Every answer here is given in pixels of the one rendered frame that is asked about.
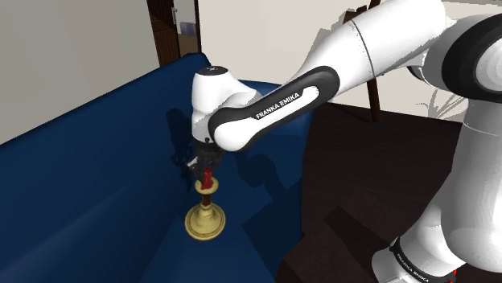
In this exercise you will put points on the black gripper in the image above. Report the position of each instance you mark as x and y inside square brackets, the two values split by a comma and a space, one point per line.
[208, 155]

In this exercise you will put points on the brass candlestick with red candle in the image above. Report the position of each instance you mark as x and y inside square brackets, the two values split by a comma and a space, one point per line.
[204, 219]

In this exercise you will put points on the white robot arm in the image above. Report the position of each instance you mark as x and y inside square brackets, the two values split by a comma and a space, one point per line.
[392, 43]

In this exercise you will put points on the dark blue sofa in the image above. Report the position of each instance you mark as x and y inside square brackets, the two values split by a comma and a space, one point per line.
[98, 164]

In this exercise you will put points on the dark wooden door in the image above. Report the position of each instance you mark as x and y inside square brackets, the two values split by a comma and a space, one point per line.
[166, 35]

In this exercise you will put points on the dark wooden easel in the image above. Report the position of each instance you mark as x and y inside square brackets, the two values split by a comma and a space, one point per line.
[373, 94]

